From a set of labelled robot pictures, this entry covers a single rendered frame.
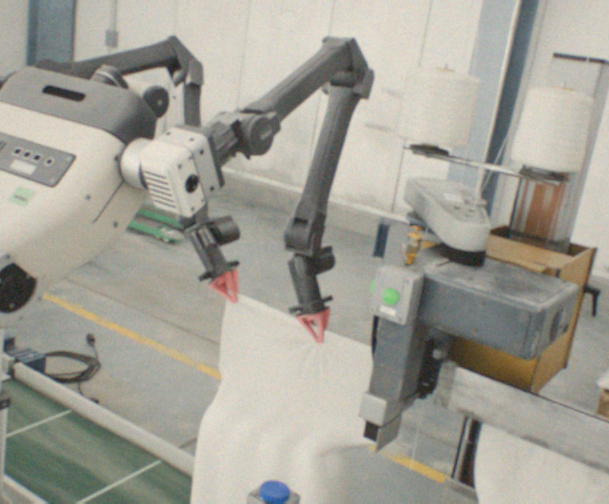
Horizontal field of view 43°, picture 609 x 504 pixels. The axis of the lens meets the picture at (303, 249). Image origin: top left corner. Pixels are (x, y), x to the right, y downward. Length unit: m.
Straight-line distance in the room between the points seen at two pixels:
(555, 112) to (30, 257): 1.03
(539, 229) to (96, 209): 1.00
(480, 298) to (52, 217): 0.77
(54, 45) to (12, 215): 8.37
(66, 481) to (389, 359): 1.23
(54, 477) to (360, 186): 5.44
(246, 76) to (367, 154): 1.64
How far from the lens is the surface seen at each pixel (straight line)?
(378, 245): 1.89
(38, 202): 1.42
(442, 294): 1.40
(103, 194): 1.43
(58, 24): 9.78
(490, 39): 6.40
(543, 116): 1.60
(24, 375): 2.98
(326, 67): 1.66
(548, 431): 1.58
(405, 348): 1.46
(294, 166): 7.79
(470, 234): 1.49
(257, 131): 1.46
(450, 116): 1.68
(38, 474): 2.45
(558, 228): 1.83
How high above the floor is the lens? 1.71
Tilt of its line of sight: 15 degrees down
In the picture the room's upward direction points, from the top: 9 degrees clockwise
